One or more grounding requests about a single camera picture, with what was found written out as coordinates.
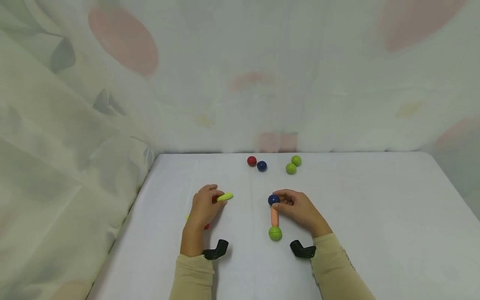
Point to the person's left hand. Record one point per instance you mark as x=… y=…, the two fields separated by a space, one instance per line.
x=202 y=210

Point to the person's right hand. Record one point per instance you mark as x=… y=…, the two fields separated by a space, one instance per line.
x=302 y=212

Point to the person's left thumb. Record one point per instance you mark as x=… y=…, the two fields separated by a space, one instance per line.
x=221 y=206

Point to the person's right index finger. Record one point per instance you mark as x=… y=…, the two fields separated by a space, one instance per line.
x=288 y=193

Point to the person's left fingers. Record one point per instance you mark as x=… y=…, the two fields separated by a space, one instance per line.
x=207 y=190

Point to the person's right thumb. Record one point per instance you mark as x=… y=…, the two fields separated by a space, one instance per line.
x=280 y=207

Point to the blue ball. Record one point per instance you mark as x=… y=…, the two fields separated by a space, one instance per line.
x=273 y=200
x=261 y=166

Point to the person's right forearm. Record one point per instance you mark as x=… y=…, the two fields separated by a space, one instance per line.
x=337 y=271

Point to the person's left forearm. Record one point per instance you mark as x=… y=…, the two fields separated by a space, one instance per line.
x=193 y=271

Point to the orange stick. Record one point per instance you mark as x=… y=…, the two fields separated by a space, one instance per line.
x=275 y=217

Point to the green ball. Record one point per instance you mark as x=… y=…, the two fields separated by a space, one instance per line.
x=275 y=233
x=296 y=160
x=291 y=168

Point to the black wrist band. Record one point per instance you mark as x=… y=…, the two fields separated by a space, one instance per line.
x=216 y=250
x=303 y=250

